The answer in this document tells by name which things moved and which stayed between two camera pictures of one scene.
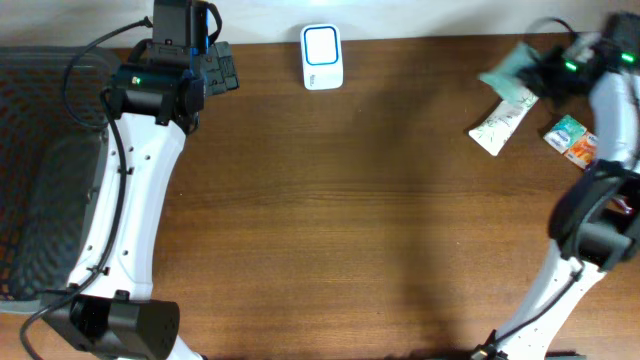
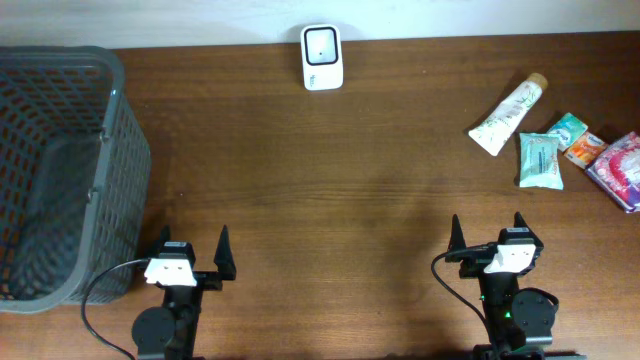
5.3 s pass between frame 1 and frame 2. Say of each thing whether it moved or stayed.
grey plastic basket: stayed
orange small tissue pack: stayed
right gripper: moved
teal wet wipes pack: moved
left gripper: moved
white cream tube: stayed
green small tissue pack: stayed
